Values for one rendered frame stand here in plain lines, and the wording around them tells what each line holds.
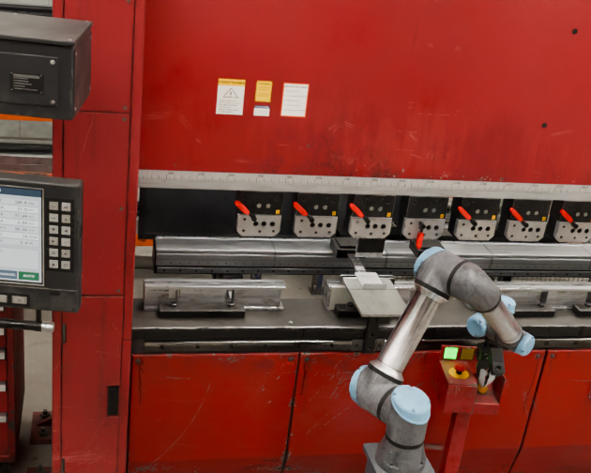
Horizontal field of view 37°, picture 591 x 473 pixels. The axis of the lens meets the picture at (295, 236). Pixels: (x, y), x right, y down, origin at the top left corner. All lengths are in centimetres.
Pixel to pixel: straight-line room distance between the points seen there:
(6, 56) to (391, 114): 135
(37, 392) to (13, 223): 205
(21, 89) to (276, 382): 152
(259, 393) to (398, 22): 138
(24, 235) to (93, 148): 46
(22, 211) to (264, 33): 99
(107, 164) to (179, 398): 95
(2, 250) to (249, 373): 118
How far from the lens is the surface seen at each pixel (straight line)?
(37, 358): 452
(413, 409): 259
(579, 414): 380
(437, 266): 265
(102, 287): 286
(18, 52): 219
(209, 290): 314
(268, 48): 284
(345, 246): 341
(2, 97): 223
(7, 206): 230
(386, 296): 315
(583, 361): 365
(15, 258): 235
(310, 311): 324
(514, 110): 316
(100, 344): 296
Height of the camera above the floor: 242
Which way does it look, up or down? 24 degrees down
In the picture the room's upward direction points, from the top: 7 degrees clockwise
